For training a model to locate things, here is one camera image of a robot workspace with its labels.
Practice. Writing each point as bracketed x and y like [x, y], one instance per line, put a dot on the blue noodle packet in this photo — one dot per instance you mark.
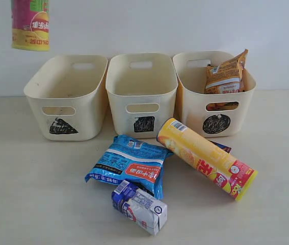
[132, 160]

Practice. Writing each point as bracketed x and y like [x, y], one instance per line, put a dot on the blue white milk carton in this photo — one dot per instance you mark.
[140, 207]

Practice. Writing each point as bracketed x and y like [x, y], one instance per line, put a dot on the orange noodle packet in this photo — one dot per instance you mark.
[226, 77]

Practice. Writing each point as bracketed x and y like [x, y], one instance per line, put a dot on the yellow Lays chips can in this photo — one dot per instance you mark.
[219, 166]

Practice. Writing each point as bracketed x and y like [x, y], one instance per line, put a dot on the pink Lays chips can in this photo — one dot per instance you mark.
[30, 25]

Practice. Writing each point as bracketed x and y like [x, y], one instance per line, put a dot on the cream bin square mark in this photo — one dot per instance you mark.
[141, 89]

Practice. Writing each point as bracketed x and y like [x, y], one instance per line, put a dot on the cream bin circle mark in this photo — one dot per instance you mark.
[210, 115]

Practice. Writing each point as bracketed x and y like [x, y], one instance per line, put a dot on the cream bin triangle mark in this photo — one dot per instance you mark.
[68, 97]

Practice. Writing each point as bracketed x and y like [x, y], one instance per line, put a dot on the purple juice carton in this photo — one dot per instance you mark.
[223, 147]

